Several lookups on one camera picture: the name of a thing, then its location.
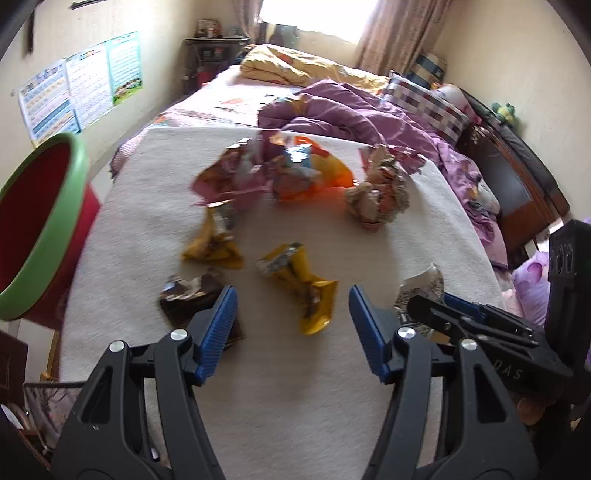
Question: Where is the dark brown wrapper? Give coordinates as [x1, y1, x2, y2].
[158, 272, 246, 345]

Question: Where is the blue bordered alphabet poster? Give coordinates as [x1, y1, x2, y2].
[17, 58, 83, 149]

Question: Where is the green bordered chart poster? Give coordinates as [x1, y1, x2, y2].
[105, 30, 145, 108]

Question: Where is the purple soft item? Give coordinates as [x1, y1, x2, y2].
[512, 257, 551, 327]

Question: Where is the colourful small box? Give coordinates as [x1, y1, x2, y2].
[195, 17, 223, 38]

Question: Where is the blue plaid cushion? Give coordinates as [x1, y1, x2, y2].
[410, 52, 448, 87]

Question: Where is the white cartoon pillow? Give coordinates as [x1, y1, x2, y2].
[465, 176, 502, 216]

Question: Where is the white chart poster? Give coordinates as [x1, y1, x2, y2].
[64, 45, 116, 131]

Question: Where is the pink pillow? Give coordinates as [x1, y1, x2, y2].
[433, 82, 477, 121]

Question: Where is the dark side table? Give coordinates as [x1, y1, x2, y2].
[184, 35, 251, 95]

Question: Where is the purple quilt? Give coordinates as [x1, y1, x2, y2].
[256, 78, 509, 269]

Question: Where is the silver white wrapper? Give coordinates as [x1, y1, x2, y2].
[394, 261, 458, 346]

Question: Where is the bed with pink bedspread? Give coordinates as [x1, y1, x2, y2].
[110, 61, 509, 278]

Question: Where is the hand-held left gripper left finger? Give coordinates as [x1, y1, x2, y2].
[51, 285, 238, 480]

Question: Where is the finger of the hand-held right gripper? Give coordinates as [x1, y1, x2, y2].
[443, 292, 533, 334]
[409, 295, 539, 347]

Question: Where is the dark wire basket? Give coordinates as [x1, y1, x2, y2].
[22, 381, 87, 464]

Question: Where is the dark wooden headboard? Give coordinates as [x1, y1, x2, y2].
[456, 87, 572, 266]

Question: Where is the white fleece blanket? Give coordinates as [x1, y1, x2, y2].
[59, 126, 507, 480]

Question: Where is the beige patterned curtain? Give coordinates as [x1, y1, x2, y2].
[232, 0, 265, 41]
[355, 0, 454, 73]

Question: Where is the yellow brown snack wrapper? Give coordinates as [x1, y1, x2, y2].
[181, 205, 245, 271]
[255, 243, 340, 336]

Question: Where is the pink snack wrapper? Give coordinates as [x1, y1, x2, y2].
[190, 137, 278, 212]

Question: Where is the bright window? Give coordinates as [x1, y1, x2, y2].
[260, 0, 380, 43]

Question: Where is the green plush toy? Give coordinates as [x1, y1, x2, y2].
[491, 102, 519, 127]

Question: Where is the red bin with green rim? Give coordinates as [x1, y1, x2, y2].
[0, 132, 103, 329]

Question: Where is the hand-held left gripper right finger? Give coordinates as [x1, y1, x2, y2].
[348, 285, 541, 480]

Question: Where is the checked pillow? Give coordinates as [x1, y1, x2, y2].
[378, 71, 470, 145]

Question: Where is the person's right hand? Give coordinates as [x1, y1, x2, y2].
[519, 398, 557, 425]

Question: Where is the foil wrapper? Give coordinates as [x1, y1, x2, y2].
[345, 143, 426, 234]

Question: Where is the orange snack wrapper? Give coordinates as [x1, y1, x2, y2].
[271, 134, 357, 202]

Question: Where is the brown wooden furniture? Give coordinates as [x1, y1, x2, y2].
[0, 329, 29, 409]

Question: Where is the grey green bag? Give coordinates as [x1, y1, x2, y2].
[271, 22, 297, 48]

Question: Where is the yellow quilt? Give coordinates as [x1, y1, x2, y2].
[239, 43, 389, 92]

